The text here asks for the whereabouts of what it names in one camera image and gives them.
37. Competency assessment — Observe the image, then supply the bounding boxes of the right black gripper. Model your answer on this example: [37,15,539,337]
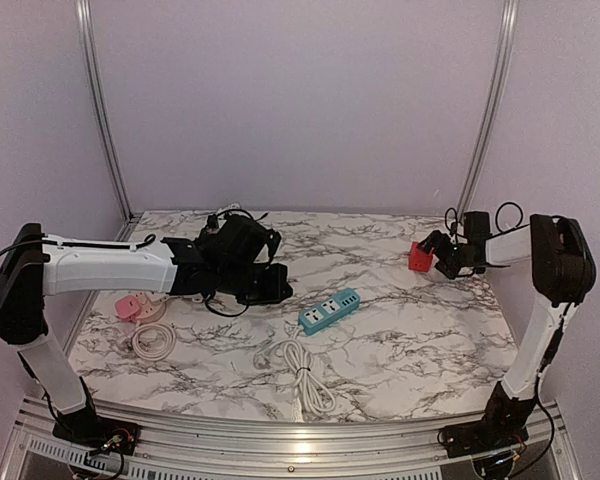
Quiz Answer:
[416,230,472,279]

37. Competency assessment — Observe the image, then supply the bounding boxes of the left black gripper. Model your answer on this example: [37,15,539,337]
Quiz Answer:
[217,262,292,306]

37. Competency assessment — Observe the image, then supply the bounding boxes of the red cube socket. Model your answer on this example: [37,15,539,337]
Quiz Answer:
[408,242,434,273]

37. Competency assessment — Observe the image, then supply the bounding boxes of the teal power strip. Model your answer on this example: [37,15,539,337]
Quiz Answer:
[298,288,361,336]

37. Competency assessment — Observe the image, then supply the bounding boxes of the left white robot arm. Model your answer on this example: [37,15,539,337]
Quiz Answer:
[0,216,293,445]

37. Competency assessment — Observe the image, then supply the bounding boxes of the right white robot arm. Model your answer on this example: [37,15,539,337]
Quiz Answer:
[412,211,596,409]

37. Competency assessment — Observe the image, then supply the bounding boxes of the pink cube socket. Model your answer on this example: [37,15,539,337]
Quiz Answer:
[115,295,143,322]

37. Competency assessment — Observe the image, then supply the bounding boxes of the beige round power strip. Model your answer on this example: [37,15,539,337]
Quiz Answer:
[131,292,168,323]

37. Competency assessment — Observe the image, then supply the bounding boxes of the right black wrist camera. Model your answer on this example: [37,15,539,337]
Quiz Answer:
[463,211,491,244]

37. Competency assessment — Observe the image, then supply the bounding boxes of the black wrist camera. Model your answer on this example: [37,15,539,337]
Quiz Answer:
[463,211,491,244]
[194,215,281,267]

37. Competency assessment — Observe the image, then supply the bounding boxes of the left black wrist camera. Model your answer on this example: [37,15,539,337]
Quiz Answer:
[194,215,281,267]

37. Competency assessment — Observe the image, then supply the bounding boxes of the white teal strip cord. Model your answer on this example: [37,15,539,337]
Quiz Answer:
[253,322,337,416]

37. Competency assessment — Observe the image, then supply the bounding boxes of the aluminium front rail frame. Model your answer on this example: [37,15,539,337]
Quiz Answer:
[0,397,584,479]

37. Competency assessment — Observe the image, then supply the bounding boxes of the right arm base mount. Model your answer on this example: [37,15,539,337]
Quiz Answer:
[437,391,535,458]

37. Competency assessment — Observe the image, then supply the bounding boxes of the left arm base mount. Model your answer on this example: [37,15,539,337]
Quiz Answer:
[47,399,140,455]

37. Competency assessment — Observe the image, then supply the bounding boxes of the right aluminium post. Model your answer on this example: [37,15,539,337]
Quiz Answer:
[456,0,519,215]

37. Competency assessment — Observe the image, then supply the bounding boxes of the aluminium post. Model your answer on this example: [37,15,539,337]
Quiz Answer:
[76,0,134,222]
[456,0,519,215]

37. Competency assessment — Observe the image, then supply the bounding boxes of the left aluminium post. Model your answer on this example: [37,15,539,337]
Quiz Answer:
[76,0,134,222]

